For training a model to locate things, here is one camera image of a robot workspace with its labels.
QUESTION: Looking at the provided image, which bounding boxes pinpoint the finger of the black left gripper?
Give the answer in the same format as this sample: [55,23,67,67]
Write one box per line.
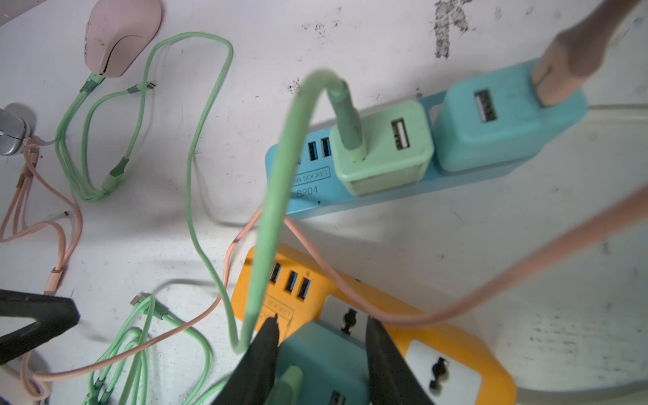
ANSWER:
[1,290,80,366]

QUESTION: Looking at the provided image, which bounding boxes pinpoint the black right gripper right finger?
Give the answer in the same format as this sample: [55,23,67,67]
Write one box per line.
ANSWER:
[366,317,433,405]

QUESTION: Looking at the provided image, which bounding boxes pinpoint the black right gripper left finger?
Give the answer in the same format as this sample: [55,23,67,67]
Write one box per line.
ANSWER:
[213,317,279,405]

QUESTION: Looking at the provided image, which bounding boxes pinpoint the teal usb charger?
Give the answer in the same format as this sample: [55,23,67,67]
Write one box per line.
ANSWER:
[432,59,588,172]
[265,322,371,405]

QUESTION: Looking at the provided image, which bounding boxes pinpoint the orange power strip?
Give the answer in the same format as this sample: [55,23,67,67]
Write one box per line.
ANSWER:
[255,246,516,404]

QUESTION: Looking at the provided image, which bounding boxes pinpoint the blue power strip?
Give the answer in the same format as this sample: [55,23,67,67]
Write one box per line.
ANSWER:
[286,93,525,219]

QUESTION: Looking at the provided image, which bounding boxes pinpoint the light green USB charger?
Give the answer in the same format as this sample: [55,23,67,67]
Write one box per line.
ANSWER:
[329,101,435,197]

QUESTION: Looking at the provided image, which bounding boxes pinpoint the green multi-head charging cable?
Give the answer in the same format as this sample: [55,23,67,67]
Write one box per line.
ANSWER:
[54,31,254,355]

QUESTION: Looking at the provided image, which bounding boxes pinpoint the silver wireless mouse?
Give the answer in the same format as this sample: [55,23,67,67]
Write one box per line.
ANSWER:
[0,109,31,156]

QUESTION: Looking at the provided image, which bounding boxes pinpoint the pink wireless mouse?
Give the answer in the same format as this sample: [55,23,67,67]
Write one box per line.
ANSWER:
[84,0,163,78]

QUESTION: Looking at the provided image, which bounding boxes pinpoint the pink multi-head charging cable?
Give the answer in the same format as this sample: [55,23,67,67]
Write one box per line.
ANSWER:
[0,0,648,401]

